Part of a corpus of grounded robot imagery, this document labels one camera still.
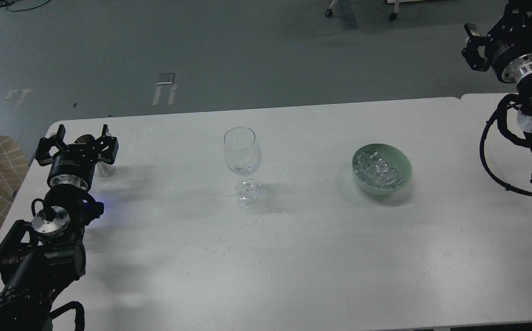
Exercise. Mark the clear wine glass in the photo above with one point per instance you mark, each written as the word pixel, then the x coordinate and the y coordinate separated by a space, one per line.
pixel 242 156

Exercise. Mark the steel cocktail jigger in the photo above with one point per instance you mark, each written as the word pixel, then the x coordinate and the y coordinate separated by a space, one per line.
pixel 102 169

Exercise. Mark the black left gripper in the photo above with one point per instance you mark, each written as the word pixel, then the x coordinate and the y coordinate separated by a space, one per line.
pixel 75 164

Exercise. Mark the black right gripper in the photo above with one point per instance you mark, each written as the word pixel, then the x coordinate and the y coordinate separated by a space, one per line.
pixel 508 43

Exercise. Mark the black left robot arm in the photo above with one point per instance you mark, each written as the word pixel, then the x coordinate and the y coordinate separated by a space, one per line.
pixel 40 258

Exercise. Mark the clear ice cubes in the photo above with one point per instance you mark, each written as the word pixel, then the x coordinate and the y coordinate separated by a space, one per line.
pixel 373 169

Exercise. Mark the green bowl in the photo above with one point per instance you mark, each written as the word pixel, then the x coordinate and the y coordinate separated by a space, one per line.
pixel 393 156

